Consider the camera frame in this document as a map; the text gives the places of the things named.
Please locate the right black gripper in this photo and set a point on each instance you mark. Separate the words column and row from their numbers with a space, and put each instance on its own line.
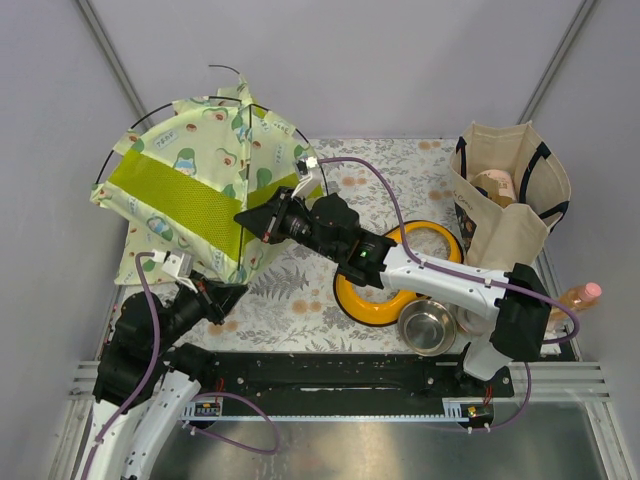
column 268, row 221

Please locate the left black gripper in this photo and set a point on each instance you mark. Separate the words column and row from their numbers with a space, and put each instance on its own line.
column 226, row 296

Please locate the green avocado pet tent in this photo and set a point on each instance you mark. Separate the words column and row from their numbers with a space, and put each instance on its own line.
column 186, row 178

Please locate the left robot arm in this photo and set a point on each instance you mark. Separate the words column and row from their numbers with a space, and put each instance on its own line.
column 145, row 379

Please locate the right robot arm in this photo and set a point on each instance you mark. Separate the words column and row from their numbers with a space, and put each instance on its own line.
column 515, row 304

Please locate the steel pet bowl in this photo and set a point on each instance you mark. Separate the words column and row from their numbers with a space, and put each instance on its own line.
column 427, row 327
column 471, row 322

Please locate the floral table mat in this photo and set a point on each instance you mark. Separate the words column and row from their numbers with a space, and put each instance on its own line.
column 290, row 306

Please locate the avocado print cushion mat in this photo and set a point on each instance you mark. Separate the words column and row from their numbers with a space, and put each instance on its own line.
column 140, row 239

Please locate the yellow double bowl stand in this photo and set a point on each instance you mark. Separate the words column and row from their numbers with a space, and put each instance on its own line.
column 378, row 314

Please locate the beige canvas tote bag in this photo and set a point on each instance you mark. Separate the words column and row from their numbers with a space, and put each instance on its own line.
column 498, row 238

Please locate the pink cap plastic bottle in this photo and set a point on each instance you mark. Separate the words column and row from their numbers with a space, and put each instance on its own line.
column 577, row 298

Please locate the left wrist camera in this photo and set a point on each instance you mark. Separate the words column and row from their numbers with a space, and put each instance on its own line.
column 176, row 264

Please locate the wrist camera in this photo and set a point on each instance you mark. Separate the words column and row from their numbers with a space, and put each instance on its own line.
column 310, row 176
column 176, row 264

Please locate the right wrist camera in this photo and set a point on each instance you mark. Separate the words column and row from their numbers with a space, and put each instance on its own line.
column 310, row 176

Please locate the white slotted cable duct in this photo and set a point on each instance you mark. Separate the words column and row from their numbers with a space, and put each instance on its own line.
column 202, row 411

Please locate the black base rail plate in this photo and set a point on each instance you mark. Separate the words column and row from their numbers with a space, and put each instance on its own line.
column 340, row 385

